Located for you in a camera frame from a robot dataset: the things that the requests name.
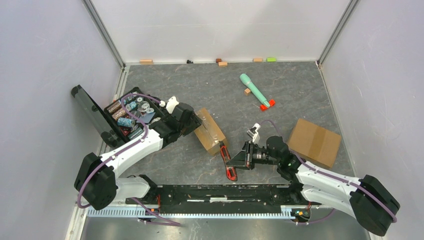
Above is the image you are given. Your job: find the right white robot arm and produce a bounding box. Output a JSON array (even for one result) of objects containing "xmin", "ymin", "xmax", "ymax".
[{"xmin": 226, "ymin": 135, "xmax": 400, "ymax": 237}]

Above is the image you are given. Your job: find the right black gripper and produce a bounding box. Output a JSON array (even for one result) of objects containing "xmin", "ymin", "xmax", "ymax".
[{"xmin": 225, "ymin": 140, "xmax": 280, "ymax": 170}]

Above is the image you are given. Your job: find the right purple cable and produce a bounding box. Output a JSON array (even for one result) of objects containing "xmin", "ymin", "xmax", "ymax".
[{"xmin": 258, "ymin": 119, "xmax": 398, "ymax": 226}]

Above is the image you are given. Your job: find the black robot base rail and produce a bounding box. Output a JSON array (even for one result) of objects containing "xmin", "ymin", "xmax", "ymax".
[{"xmin": 139, "ymin": 183, "xmax": 310, "ymax": 214}]

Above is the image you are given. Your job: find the brown cardboard express box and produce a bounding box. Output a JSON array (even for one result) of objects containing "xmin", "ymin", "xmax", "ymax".
[{"xmin": 194, "ymin": 107, "xmax": 229, "ymax": 156}]

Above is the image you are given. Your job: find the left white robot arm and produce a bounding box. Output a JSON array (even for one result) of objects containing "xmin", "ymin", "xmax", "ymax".
[{"xmin": 74, "ymin": 102, "xmax": 202, "ymax": 210}]

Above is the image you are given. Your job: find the tan block far left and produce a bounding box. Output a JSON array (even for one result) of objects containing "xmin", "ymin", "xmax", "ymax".
[{"xmin": 139, "ymin": 59, "xmax": 154, "ymax": 65}]

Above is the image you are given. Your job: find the black case with poker chips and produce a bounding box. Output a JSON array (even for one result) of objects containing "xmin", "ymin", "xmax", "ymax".
[{"xmin": 71, "ymin": 85, "xmax": 180, "ymax": 160}]

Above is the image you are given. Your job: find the red box cutter knife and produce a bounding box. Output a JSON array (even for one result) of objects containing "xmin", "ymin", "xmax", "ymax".
[{"xmin": 219, "ymin": 141, "xmax": 238, "ymax": 182}]

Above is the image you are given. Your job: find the flat brown cardboard box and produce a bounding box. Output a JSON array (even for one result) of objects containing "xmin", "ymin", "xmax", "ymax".
[{"xmin": 288, "ymin": 119, "xmax": 342, "ymax": 169}]

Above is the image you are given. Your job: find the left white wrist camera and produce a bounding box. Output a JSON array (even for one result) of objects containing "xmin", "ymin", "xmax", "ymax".
[{"xmin": 159, "ymin": 96, "xmax": 180, "ymax": 114}]

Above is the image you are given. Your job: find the small brown wooden cube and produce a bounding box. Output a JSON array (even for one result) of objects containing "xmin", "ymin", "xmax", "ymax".
[{"xmin": 244, "ymin": 88, "xmax": 251, "ymax": 96}]

